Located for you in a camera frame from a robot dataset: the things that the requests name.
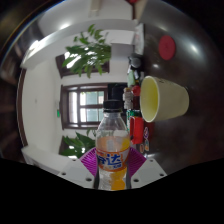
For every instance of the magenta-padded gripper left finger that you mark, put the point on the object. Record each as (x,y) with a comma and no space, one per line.
(76,173)

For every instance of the green folded cloth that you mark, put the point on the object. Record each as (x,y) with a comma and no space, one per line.
(130,79)

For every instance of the green box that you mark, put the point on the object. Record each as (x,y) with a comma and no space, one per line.
(132,113)

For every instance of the tray of small white cups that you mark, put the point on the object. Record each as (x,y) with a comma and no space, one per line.
(128,98)

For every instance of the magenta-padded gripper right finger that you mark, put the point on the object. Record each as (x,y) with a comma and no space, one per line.
(148,173)

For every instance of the potted plant in white pot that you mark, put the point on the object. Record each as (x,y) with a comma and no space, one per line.
(88,55)
(78,145)

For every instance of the green exit sign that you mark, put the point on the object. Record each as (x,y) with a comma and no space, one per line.
(58,113)

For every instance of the dark wooden glazed door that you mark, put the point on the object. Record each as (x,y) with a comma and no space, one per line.
(85,106)

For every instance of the pale yellow cup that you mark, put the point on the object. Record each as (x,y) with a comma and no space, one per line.
(170,100)

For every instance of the small red ball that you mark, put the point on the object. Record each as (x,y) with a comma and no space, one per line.
(136,90)

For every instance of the white printed booklet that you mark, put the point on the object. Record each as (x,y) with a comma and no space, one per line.
(138,38)

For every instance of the clear orange soda bottle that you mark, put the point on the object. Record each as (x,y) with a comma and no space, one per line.
(112,156)

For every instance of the flat round red coaster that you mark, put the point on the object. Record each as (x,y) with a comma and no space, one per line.
(167,47)

